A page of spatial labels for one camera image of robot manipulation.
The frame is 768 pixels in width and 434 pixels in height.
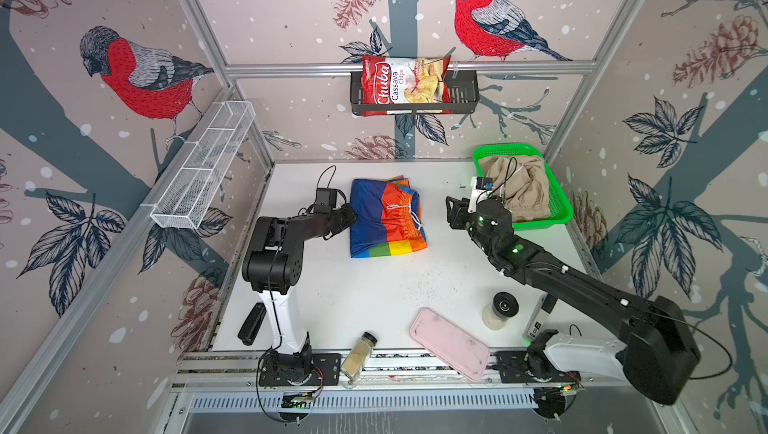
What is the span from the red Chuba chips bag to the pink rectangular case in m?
0.63

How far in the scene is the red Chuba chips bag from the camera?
0.87 m

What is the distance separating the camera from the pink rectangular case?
2.41ft
